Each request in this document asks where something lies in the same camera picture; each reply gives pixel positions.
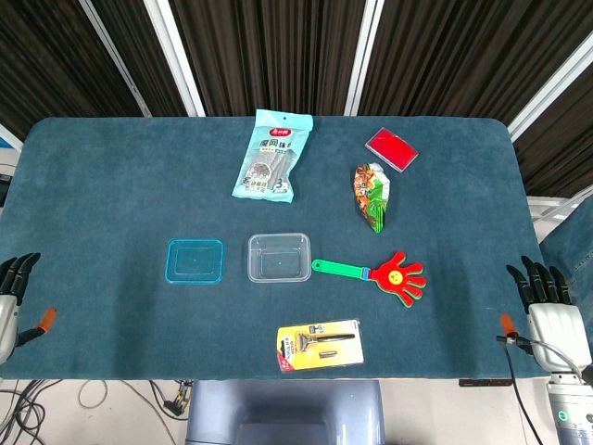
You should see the red green hand clapper toy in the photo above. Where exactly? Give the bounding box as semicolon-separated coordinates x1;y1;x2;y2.
310;250;428;309

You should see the white metal rack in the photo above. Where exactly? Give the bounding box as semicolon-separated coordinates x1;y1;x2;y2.
526;184;593;233

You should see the black pleated curtain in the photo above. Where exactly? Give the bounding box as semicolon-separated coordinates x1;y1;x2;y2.
0;0;593;198

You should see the red flat ink pad case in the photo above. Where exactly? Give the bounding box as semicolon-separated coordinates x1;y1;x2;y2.
364;126;420;174

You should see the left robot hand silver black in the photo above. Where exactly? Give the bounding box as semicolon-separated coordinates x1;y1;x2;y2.
0;252;59;365

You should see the clear plastic food container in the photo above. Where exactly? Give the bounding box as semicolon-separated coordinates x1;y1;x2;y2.
246;232;312;284

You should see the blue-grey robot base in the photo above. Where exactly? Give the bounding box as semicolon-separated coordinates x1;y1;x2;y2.
184;379;386;445

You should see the white blue panel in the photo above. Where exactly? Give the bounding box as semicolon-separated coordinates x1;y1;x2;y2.
0;122;24;152

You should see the blue denim fabric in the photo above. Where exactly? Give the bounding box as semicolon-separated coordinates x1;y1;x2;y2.
539;194;593;307

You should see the black table edge bracket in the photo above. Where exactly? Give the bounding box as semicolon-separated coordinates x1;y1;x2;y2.
458;378;515;388

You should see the black right hand cable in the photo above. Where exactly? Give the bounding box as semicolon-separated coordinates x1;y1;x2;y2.
496;336;544;445

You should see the teal table cloth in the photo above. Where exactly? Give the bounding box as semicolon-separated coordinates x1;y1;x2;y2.
0;115;564;382

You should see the black power plug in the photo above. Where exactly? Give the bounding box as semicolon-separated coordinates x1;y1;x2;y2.
162;379;192;417

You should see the blue plastic lid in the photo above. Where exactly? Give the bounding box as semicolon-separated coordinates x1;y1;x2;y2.
165;237;225;285

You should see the teal dishcloth package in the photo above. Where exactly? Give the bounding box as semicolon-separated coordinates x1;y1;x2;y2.
231;108;314;204

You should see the white frame post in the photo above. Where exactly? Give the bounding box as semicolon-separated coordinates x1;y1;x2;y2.
507;44;593;143
143;0;207;117
345;0;385;117
78;0;153;117

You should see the yellow razor blister pack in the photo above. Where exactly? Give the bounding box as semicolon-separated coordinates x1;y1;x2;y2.
276;317;365;375

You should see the grey floor cable bundle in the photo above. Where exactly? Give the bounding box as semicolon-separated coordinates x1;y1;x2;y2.
0;379;64;445

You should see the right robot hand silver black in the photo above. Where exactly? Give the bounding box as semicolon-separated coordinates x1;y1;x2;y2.
498;255;593;373

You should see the green orange snack bag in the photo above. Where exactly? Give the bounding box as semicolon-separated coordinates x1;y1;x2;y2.
353;162;393;235

